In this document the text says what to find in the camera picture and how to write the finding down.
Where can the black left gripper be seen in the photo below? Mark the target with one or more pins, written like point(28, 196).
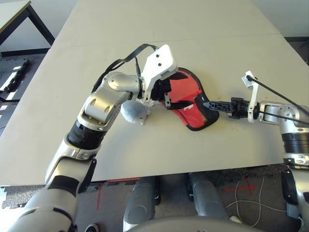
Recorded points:
point(160, 90)

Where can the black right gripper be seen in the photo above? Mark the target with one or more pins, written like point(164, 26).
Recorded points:
point(239, 107)

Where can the red black paddle case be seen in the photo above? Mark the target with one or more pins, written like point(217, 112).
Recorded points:
point(193, 118)

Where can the grey white plush toy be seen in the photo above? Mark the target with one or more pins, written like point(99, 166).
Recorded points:
point(131, 112)

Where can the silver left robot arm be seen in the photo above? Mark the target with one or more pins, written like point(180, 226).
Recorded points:
point(101, 104)

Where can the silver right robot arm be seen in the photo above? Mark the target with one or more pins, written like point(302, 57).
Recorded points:
point(289, 116)

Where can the red floor tape cross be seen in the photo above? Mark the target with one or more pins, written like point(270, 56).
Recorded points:
point(248, 187)

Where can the white plug adapter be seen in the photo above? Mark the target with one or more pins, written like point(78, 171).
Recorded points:
point(236, 219)

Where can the grey robot left leg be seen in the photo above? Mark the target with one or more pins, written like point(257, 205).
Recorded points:
point(140, 205)

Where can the grey robot torso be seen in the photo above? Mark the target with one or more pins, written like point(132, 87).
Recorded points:
point(193, 226)

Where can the grey floor box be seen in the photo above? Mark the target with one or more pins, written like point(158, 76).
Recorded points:
point(292, 210)

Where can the black white sneaker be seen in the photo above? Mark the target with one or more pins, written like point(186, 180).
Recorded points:
point(91, 228)

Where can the black floor equipment tray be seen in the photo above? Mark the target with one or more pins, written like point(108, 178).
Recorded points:
point(14, 70)

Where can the black-framed side table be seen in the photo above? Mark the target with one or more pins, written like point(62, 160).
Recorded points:
point(12, 10)

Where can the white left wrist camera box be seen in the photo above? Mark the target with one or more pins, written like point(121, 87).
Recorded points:
point(159, 64)

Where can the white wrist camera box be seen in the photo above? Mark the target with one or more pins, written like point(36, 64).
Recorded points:
point(159, 64)
point(248, 81)

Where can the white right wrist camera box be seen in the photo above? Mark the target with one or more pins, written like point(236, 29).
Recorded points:
point(248, 81)

